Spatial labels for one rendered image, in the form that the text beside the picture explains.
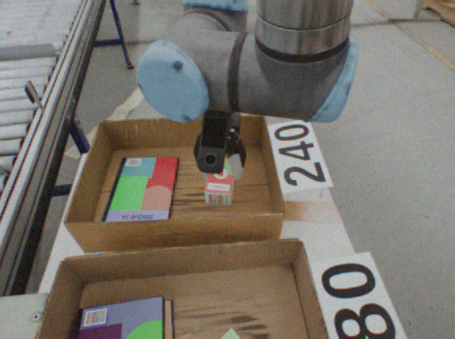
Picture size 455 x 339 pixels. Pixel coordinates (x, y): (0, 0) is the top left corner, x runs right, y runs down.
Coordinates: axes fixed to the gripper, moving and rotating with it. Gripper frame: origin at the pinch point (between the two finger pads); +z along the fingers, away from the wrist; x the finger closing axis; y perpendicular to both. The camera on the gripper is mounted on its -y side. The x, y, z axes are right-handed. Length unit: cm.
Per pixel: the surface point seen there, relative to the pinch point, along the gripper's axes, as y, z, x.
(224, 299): -24.5, 2.8, -3.7
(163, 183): -1.5, 1.7, 12.8
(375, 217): 50, 79, -68
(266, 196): -2.0, 2.7, -10.1
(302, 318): -26.2, 2.8, -16.7
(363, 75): 185, 79, -87
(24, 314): -30.1, 3.5, 29.2
